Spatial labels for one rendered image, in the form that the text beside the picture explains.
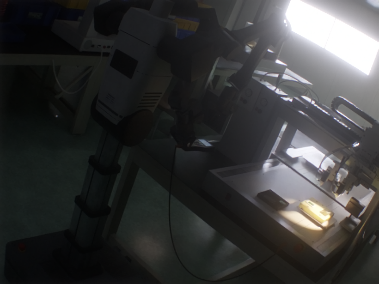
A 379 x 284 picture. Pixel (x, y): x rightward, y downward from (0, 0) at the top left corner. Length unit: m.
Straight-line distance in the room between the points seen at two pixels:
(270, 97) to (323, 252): 0.98
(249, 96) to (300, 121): 0.37
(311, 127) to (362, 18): 7.52
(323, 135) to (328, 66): 7.57
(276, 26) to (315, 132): 0.68
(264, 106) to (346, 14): 7.49
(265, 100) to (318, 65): 7.47
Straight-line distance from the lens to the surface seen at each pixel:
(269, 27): 1.76
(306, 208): 2.11
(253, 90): 2.49
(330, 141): 2.23
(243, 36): 1.62
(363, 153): 2.05
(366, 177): 2.06
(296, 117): 2.31
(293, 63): 10.15
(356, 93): 9.50
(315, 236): 1.98
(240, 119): 2.54
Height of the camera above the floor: 1.67
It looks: 21 degrees down
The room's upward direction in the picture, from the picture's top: 23 degrees clockwise
